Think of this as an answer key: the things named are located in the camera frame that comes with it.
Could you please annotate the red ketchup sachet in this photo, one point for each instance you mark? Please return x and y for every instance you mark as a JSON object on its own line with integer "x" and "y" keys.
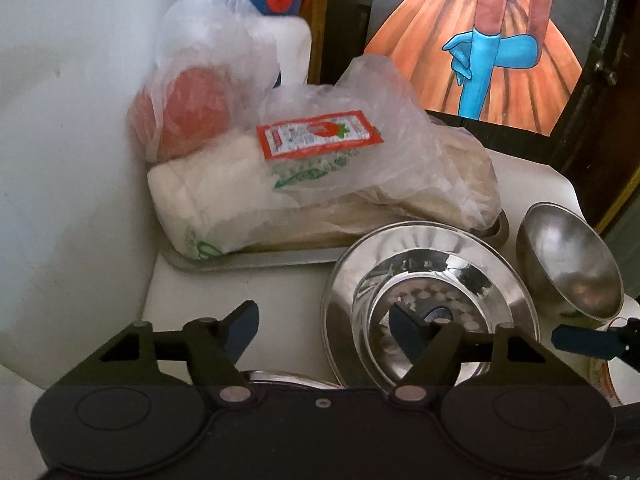
{"x": 315, "y": 135}

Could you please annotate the large steel plate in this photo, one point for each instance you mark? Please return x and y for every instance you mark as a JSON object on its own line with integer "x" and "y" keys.
{"x": 450, "y": 250}

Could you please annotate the wall poster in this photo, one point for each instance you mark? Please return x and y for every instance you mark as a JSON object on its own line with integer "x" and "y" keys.
{"x": 425, "y": 50}

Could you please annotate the steel bowl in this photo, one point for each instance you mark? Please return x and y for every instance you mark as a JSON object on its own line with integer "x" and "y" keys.
{"x": 565, "y": 245}

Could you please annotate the white bottle with blue cap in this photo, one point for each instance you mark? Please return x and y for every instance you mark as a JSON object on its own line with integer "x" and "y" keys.
{"x": 292, "y": 45}

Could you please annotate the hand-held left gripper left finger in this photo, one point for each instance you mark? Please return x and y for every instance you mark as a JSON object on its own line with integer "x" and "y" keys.
{"x": 244, "y": 330}

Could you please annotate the brown wooden post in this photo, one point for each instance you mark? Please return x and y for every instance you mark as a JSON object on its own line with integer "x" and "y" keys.
{"x": 318, "y": 20}

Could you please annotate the white bowl with red rim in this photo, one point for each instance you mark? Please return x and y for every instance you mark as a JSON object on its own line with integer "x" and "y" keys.
{"x": 625, "y": 382}

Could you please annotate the white bread packet green print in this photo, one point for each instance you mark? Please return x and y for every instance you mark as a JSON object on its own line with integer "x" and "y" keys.
{"x": 210, "y": 195}

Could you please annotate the plastic bag with red fruit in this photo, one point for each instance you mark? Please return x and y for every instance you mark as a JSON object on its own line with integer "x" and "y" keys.
{"x": 195, "y": 100}

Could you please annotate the metal door latch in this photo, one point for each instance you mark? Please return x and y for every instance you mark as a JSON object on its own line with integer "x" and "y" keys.
{"x": 607, "y": 72}

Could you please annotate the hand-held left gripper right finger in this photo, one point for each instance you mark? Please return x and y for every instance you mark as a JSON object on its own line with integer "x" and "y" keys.
{"x": 405, "y": 332}

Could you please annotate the clear bag of flatbread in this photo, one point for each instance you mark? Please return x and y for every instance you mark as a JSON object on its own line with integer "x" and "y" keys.
{"x": 400, "y": 170}

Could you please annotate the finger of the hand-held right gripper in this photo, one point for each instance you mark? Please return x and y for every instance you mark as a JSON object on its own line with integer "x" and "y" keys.
{"x": 585, "y": 341}

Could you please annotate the metal tray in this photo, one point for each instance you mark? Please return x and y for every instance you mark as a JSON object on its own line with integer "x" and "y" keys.
{"x": 280, "y": 259}

